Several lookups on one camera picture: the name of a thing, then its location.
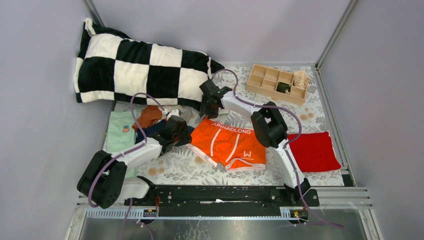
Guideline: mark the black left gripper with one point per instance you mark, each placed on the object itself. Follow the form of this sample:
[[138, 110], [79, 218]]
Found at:
[[186, 139]]

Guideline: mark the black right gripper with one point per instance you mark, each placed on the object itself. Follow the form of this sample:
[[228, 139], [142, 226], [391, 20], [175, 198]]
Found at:
[[211, 114]]

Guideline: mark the orange underwear white trim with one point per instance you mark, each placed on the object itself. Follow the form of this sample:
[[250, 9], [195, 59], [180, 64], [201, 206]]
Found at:
[[237, 149]]

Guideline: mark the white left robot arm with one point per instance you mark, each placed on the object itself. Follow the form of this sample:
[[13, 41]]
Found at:
[[104, 180]]

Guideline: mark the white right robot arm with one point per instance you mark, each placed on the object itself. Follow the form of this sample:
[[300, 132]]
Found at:
[[269, 127]]

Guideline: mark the navy underwear orange trim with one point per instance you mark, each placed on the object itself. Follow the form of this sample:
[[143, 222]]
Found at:
[[150, 131]]

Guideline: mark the grey garment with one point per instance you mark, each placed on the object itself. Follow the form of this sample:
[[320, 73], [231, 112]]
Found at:
[[186, 114]]

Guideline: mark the cream beige garment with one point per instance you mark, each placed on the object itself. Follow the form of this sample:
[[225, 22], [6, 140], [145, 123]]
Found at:
[[167, 108]]

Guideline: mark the rust brown garment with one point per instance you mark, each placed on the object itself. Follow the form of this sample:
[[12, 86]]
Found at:
[[149, 116]]

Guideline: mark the floral bed sheet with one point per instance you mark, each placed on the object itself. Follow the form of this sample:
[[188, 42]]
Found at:
[[182, 166]]

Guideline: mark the mint green printed cloth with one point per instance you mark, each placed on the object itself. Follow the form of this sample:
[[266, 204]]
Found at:
[[120, 134]]

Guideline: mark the wooden compartment organizer box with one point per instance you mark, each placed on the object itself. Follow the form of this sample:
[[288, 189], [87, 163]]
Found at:
[[263, 80]]

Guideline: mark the rolled dark green garment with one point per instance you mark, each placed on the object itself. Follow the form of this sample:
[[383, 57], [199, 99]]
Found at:
[[284, 88]]

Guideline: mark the rolled beige garment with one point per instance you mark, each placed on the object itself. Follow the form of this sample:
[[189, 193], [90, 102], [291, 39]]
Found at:
[[300, 79]]

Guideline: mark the black white checkered pillow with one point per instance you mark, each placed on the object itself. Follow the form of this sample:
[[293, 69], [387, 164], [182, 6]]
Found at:
[[112, 66]]

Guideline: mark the red folded cloth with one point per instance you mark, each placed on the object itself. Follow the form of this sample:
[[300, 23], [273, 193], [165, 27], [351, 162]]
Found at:
[[314, 152]]

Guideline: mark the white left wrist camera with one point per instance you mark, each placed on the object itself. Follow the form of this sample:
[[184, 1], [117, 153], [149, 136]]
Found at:
[[174, 112]]

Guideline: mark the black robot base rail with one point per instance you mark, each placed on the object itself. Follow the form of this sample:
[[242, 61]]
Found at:
[[225, 198]]

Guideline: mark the perforated metal cable tray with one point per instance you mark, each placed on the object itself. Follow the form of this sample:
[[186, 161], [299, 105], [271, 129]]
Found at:
[[168, 214]]

